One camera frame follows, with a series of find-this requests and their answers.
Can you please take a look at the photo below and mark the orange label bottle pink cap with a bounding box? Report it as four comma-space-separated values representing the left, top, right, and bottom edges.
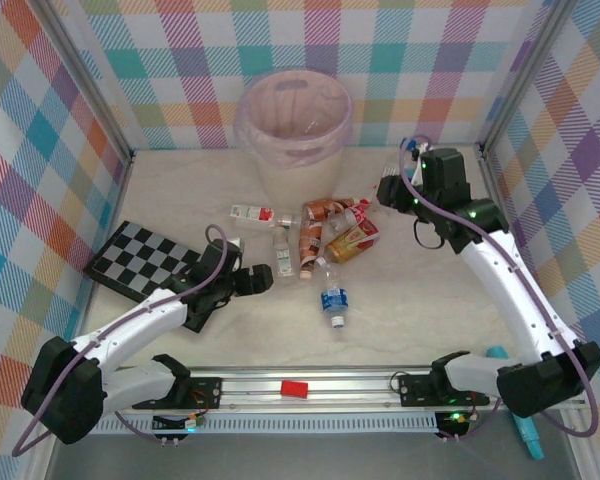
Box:
298, 218, 327, 281

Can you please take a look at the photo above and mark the small red block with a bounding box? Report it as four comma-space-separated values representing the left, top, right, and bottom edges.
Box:
280, 380, 310, 400

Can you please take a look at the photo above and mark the pink plastic bin liner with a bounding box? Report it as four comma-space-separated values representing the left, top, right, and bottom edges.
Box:
232, 69, 355, 172

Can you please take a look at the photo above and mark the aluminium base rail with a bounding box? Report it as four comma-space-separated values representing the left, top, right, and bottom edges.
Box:
99, 366, 589, 415

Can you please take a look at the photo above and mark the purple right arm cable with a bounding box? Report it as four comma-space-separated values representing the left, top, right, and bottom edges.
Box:
398, 134, 599, 439

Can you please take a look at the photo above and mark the beige waste bin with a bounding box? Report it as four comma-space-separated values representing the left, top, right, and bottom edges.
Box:
232, 69, 355, 209

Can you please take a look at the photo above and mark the teal pen tool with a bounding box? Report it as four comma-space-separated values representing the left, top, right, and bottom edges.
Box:
487, 344, 546, 461

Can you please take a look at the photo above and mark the white slotted cable duct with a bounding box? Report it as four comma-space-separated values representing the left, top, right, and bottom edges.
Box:
87, 417, 440, 435

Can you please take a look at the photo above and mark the black silver checkerboard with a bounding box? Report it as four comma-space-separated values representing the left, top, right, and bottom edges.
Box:
83, 219, 231, 335

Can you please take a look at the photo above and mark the small clear plastic bottle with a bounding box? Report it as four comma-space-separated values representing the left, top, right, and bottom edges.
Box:
274, 213, 305, 232

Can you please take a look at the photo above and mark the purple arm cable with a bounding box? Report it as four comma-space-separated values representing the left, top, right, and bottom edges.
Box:
11, 223, 230, 459
398, 134, 599, 439

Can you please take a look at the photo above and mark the red white carton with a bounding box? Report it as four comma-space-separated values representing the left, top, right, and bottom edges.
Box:
231, 201, 276, 226

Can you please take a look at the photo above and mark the small circuit board green light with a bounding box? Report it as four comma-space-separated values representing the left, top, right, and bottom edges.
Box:
437, 409, 476, 437
152, 413, 206, 434

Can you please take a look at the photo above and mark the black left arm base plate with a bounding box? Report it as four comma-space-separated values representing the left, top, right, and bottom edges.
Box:
132, 375, 224, 411

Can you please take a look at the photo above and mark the orange label bottle red cap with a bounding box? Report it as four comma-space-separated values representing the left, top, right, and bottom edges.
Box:
303, 197, 371, 224

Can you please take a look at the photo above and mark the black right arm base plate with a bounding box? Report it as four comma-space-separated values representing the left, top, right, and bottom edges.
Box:
398, 372, 491, 407

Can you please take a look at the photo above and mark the aluminium frame post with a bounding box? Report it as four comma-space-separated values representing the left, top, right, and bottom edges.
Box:
479, 0, 579, 159
38, 0, 135, 164

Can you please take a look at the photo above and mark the blue label water bottle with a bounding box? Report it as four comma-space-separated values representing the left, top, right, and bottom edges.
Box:
319, 258, 351, 330

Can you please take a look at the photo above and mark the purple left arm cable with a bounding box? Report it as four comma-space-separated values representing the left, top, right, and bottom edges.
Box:
11, 223, 230, 459

